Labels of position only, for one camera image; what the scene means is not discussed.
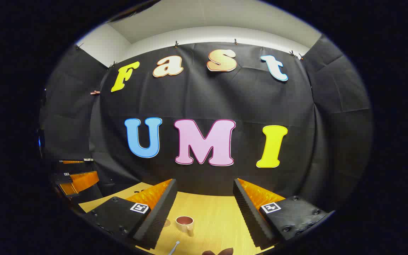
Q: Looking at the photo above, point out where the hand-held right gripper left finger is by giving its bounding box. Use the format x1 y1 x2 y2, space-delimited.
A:
82 178 178 250

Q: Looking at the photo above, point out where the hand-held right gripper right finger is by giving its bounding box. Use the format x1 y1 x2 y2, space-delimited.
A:
232 178 335 250

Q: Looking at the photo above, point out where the beige cup with handle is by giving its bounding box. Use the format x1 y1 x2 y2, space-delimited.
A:
175 216 194 237

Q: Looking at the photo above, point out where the white toothpaste tube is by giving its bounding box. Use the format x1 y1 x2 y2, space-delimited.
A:
202 248 234 255

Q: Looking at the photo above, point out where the wooden desktop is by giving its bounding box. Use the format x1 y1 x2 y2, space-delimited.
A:
78 182 286 255

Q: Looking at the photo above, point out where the black backdrop cloth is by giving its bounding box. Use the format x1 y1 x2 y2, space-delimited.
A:
39 35 374 213

